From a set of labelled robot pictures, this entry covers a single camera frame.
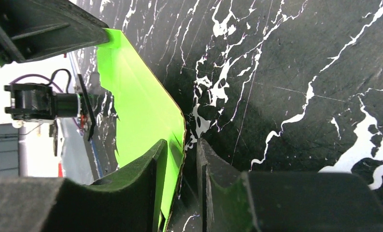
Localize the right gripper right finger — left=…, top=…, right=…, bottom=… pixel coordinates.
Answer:
left=197, top=139, right=383, bottom=232

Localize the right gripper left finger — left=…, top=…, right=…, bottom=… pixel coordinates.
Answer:
left=0, top=139, right=168, bottom=232

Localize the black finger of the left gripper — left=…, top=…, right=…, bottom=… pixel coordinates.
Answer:
left=0, top=0, right=110, bottom=68

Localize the green paper box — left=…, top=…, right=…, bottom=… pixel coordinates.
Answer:
left=97, top=29, right=186, bottom=229

